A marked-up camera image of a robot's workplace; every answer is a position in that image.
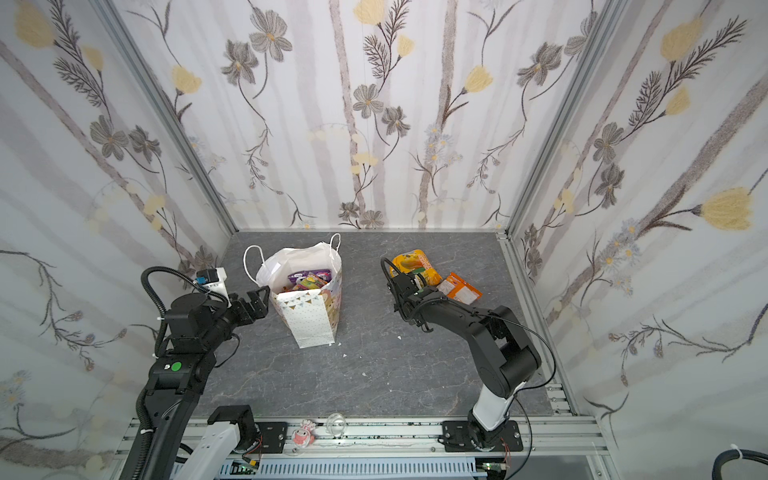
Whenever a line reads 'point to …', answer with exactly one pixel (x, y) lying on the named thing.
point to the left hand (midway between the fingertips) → (249, 283)
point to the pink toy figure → (304, 437)
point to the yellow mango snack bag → (417, 263)
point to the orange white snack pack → (457, 288)
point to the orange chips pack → (310, 283)
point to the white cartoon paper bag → (313, 315)
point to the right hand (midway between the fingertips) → (421, 300)
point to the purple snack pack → (324, 274)
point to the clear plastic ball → (335, 424)
